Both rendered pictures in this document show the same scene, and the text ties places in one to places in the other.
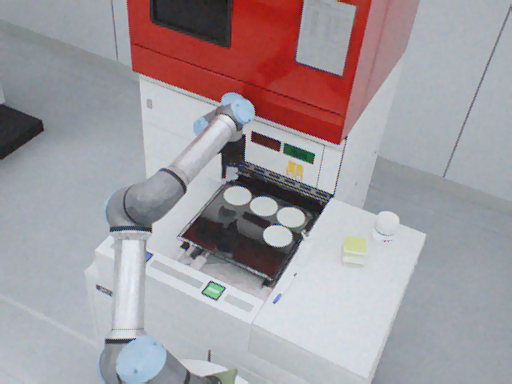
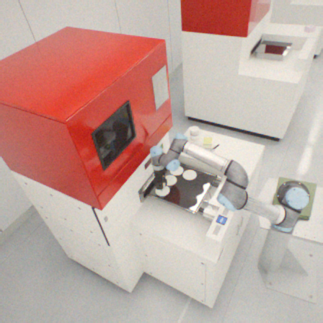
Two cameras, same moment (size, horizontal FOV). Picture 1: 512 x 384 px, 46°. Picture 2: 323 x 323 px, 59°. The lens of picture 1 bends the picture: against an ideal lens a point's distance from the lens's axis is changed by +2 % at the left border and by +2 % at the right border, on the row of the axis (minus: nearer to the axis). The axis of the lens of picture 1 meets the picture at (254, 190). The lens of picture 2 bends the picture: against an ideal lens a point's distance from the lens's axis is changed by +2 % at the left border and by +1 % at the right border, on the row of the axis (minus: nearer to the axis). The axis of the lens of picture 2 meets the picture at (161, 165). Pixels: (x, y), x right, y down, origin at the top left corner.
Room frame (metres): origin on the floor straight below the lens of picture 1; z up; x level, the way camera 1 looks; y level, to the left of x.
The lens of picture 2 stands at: (1.33, 1.33, 2.43)
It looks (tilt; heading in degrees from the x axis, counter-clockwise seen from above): 44 degrees down; 282
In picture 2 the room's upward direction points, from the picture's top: 8 degrees counter-clockwise
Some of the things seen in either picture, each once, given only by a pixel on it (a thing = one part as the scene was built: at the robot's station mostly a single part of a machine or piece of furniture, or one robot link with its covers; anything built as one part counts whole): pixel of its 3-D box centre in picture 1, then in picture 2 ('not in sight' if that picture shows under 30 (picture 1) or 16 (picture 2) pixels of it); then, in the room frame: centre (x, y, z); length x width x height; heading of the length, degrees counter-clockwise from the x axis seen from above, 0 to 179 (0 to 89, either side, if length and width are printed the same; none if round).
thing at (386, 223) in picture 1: (385, 228); (194, 133); (1.41, -0.44, 1.01); 0.07 x 0.07 x 0.10
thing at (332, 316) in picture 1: (343, 289); (216, 155); (1.24, -0.31, 0.89); 0.62 x 0.35 x 0.14; 157
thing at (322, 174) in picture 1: (234, 145); (139, 182); (1.76, 0.09, 1.02); 0.82 x 0.03 x 0.40; 67
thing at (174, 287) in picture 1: (177, 289); (228, 210); (1.17, 0.21, 0.89); 0.55 x 0.09 x 0.14; 67
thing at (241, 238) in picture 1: (250, 224); (182, 184); (1.48, 0.00, 0.90); 0.34 x 0.34 x 0.01; 67
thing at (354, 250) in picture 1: (353, 251); (208, 143); (1.31, -0.33, 1.00); 0.07 x 0.07 x 0.07; 86
